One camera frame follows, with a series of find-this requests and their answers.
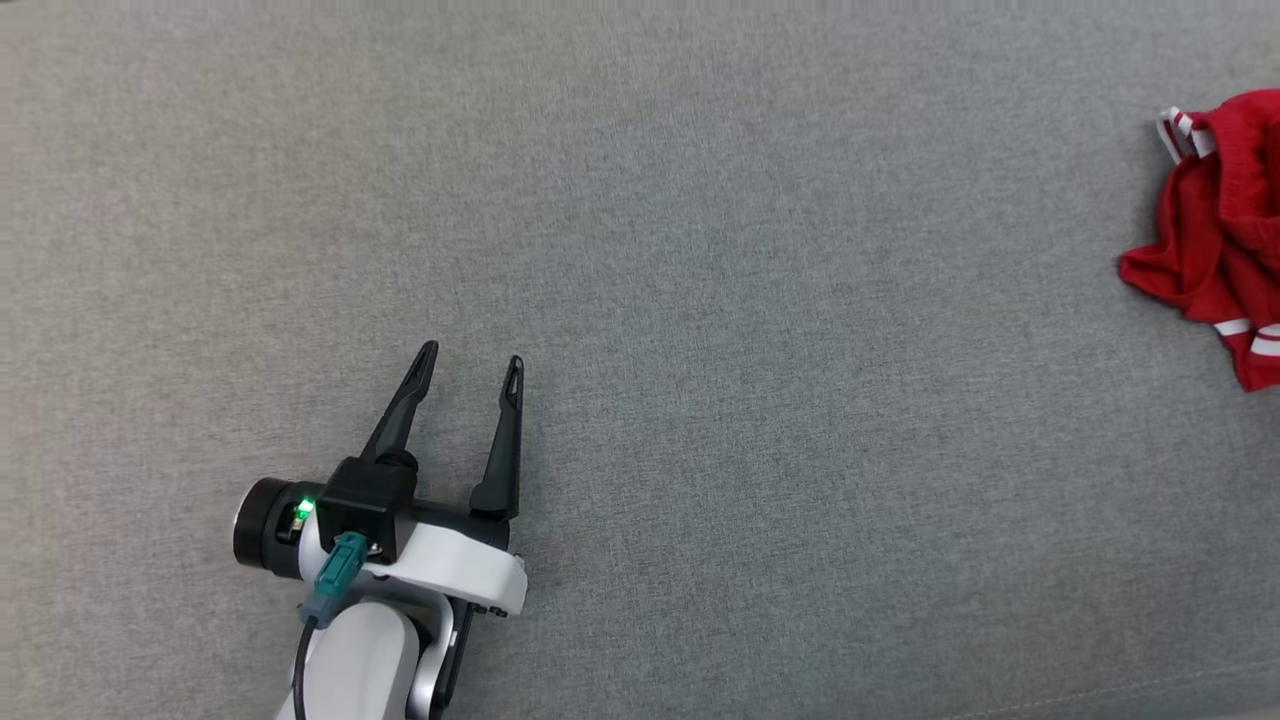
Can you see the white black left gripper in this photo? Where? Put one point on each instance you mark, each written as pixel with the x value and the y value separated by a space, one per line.
pixel 460 565

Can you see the red basketball jersey garment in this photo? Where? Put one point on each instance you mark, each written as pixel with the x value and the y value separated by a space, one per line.
pixel 1220 230

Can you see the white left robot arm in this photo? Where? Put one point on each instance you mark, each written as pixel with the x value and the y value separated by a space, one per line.
pixel 360 660

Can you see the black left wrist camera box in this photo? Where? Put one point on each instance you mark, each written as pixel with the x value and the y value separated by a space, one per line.
pixel 365 500

